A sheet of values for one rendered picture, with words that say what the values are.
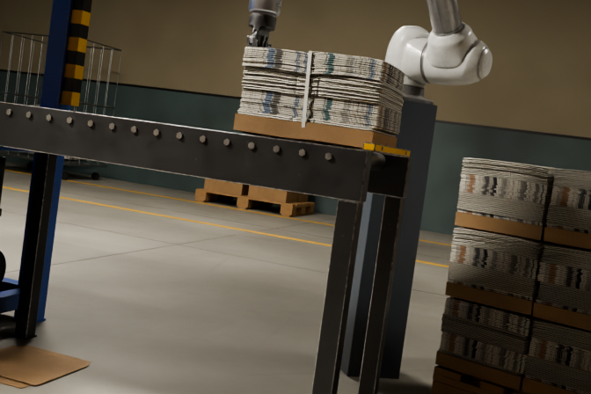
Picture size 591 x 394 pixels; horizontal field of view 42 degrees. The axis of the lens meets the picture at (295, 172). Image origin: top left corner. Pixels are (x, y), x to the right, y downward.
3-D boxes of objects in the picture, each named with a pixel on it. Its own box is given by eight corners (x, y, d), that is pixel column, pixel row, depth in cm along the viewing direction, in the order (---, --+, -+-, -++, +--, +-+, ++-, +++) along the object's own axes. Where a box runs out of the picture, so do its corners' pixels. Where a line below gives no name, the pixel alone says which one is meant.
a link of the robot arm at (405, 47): (396, 88, 293) (404, 31, 292) (438, 91, 281) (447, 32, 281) (373, 82, 280) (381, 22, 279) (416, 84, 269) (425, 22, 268)
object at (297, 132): (343, 145, 220) (345, 130, 220) (313, 140, 194) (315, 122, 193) (324, 143, 222) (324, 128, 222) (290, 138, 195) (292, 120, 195)
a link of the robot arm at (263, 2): (287, -1, 216) (284, 20, 216) (258, -3, 219) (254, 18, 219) (275, -9, 208) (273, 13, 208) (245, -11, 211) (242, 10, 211)
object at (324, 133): (395, 153, 215) (397, 137, 215) (371, 149, 188) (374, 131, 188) (341, 144, 221) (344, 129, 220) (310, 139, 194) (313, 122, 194)
